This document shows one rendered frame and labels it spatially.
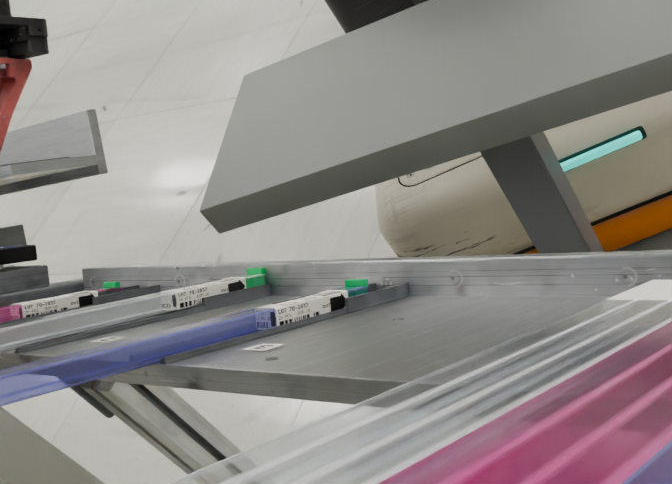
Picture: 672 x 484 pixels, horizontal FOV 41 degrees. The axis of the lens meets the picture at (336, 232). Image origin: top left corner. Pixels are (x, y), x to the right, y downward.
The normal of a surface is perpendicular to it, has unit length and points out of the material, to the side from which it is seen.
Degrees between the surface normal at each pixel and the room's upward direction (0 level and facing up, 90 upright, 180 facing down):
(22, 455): 90
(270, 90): 0
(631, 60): 0
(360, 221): 0
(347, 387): 45
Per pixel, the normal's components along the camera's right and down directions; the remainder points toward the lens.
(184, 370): -0.61, 0.10
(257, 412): -0.49, -0.64
